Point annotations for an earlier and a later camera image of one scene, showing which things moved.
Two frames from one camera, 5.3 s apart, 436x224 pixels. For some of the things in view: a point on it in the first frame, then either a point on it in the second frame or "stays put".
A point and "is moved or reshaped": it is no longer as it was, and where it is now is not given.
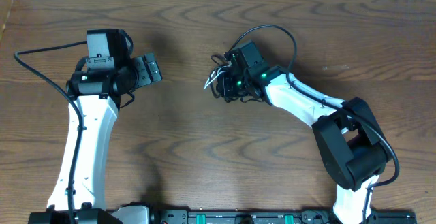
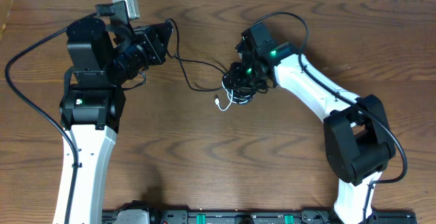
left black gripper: x=146 y=68 → x=154 y=43
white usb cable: x=205 y=87 → x=217 y=101
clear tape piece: x=330 y=68 stays put
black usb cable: x=210 y=77 is moved or reshaped
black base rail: x=272 y=216 stays put
